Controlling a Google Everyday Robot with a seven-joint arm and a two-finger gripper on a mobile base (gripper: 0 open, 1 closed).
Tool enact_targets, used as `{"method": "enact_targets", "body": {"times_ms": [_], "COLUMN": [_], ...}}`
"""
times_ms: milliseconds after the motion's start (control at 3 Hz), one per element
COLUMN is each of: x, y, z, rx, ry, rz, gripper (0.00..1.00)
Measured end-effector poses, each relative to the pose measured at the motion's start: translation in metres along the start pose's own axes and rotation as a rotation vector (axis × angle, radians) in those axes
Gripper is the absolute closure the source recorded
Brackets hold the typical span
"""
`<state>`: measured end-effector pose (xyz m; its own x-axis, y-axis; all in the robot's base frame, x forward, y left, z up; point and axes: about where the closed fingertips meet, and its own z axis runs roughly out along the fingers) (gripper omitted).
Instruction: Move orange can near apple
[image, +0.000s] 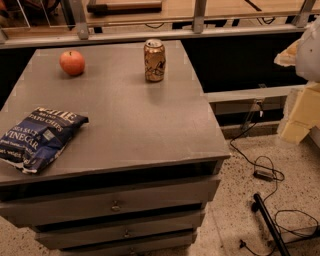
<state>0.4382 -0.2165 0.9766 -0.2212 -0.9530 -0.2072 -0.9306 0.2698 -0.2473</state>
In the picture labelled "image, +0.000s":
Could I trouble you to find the grey drawer cabinet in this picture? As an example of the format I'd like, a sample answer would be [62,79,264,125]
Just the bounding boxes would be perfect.
[0,41,229,256]

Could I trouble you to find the blue chip bag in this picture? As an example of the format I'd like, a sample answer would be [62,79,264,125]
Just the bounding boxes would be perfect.
[0,107,89,174]

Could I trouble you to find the red apple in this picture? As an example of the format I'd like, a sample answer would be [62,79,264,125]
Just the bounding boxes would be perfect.
[59,50,85,76]

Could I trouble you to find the top drawer knob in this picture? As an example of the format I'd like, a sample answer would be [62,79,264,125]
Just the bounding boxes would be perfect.
[111,201,121,212]

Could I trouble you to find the black cable on floor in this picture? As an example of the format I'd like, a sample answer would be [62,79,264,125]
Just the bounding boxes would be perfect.
[229,121,320,256]

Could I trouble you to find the black pole on floor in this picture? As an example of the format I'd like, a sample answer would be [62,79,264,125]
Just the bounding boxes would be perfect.
[253,193,291,256]

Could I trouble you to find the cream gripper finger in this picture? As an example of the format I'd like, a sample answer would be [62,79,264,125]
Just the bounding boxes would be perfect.
[279,83,320,144]

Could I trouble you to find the black power adapter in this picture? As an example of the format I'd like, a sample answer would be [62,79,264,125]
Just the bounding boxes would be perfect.
[253,170,273,182]

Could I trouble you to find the metal railing frame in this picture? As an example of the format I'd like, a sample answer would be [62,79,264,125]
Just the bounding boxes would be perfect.
[1,0,320,49]

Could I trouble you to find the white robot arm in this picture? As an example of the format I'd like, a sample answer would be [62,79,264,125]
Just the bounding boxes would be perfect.
[274,19,320,144]

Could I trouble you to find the orange gold soda can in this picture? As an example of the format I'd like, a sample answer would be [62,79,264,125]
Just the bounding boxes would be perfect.
[144,38,166,82]

